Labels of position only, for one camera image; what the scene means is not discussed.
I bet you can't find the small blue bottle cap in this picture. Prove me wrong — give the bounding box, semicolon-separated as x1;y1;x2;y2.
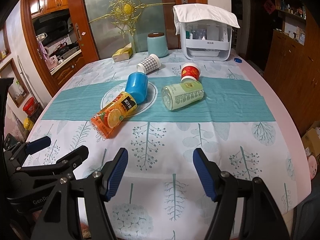
234;57;242;63

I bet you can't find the grey checked paper cup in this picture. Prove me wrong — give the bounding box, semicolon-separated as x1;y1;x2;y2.
137;54;161;74

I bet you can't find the teal striped table runner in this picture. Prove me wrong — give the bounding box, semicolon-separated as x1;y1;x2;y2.
42;77;274;122

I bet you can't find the blue plastic cup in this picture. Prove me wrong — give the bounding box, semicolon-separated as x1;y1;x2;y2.
125;72;148;104

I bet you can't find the red round tin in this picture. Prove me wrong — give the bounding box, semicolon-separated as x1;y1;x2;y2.
23;97;39;116

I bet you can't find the white tree-print tablecloth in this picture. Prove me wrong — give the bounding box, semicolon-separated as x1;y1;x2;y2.
25;50;299;239

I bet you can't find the white folded cloth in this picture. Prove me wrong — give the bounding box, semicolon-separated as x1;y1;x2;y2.
173;3;240;35

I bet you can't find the red paper cup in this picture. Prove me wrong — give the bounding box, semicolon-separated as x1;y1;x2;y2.
181;62;201;82

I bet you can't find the brown wooden cabinet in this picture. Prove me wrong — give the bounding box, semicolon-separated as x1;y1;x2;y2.
264;0;319;135

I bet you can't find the white plastic storage organizer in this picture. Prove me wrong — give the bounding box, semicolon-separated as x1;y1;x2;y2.
180;20;233;61

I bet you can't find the white round plate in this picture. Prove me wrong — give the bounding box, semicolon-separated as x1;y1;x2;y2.
100;82;158;116

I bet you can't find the glass door gold ornament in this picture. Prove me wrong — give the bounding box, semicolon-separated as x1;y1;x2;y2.
84;0;179;59

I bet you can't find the orange juice paper cup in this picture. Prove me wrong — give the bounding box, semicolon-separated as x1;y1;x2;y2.
91;91;137;138

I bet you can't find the yellow tissue box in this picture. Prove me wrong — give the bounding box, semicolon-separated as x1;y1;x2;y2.
112;43;133;62

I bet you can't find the kitchen counter with cookware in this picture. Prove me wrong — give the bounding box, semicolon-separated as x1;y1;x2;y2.
36;31;85;88

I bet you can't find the cardboard box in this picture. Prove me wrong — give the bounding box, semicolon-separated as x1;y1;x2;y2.
302;121;319;158

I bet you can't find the teal canister brown lid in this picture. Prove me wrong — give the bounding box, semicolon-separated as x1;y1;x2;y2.
147;32;169;58

